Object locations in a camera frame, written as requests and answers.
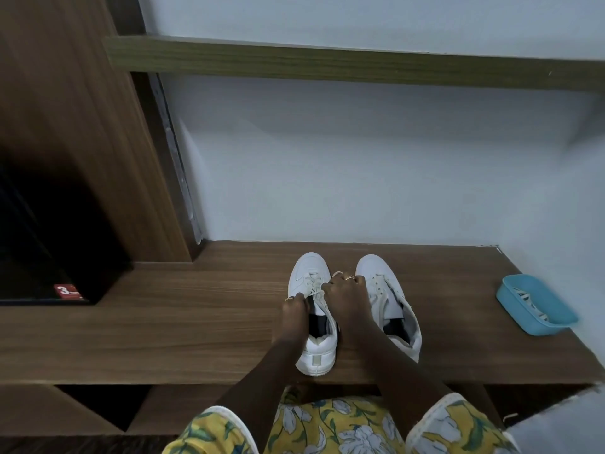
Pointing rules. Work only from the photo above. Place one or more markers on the person's right hand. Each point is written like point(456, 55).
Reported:
point(350, 302)

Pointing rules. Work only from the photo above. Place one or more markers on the person's left hand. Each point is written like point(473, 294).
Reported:
point(295, 321)

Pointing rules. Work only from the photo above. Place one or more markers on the cream shoelace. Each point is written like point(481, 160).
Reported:
point(378, 281)
point(314, 283)

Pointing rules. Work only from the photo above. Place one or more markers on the white sneaker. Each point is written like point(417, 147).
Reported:
point(316, 359)
point(383, 283)

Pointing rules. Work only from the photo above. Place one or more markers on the person's left forearm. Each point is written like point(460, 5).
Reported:
point(260, 382)

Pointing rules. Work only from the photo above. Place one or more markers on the person's right forearm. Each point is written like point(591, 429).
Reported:
point(402, 378)

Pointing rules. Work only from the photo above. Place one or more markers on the blue plastic basket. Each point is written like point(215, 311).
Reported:
point(534, 328)

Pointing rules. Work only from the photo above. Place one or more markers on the wooden wall shelf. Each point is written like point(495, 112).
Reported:
point(354, 66)

